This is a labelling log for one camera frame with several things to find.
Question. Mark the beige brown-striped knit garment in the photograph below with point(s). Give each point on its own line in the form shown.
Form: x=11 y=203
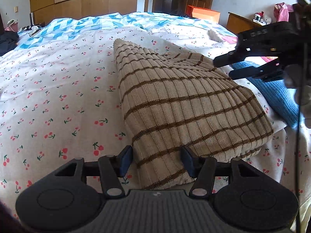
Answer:
x=180 y=99

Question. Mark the orange box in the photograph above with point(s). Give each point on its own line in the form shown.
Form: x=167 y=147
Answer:
x=203 y=13

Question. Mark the pink plastic bag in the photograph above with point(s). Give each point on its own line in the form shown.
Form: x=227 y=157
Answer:
x=281 y=12

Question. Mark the white gloved right hand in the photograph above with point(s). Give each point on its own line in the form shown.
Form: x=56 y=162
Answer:
x=296 y=78

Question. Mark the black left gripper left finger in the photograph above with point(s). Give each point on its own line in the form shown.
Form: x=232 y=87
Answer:
x=111 y=169

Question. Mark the white cherry-print bed sheet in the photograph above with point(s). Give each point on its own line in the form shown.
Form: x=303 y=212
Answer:
x=60 y=100

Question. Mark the blue knit sweater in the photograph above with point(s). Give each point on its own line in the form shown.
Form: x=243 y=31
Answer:
x=280 y=100

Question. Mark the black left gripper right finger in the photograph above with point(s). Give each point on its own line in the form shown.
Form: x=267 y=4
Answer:
x=201 y=169

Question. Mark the blue white geometric quilt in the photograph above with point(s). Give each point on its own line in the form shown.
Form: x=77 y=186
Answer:
x=63 y=29

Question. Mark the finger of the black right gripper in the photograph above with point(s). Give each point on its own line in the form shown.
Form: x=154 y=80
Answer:
x=231 y=57
x=271 y=71

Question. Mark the wooden desk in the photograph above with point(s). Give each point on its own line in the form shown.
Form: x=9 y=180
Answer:
x=237 y=24

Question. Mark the dark clothes pile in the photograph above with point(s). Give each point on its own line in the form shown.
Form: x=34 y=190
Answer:
x=8 y=41

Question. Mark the plush toys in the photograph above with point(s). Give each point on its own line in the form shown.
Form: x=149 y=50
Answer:
x=261 y=18

